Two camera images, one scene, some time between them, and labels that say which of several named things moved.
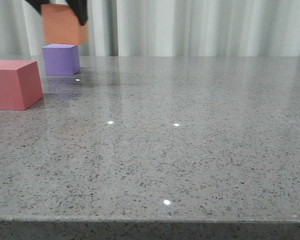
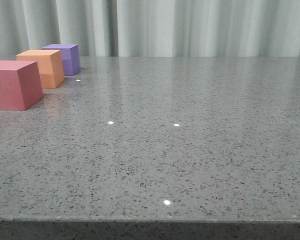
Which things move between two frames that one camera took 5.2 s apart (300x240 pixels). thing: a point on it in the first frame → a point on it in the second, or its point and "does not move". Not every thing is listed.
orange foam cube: (61, 24) → (50, 64)
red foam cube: (14, 84) does not move
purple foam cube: (61, 59) does not move
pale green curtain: (164, 28) does not move
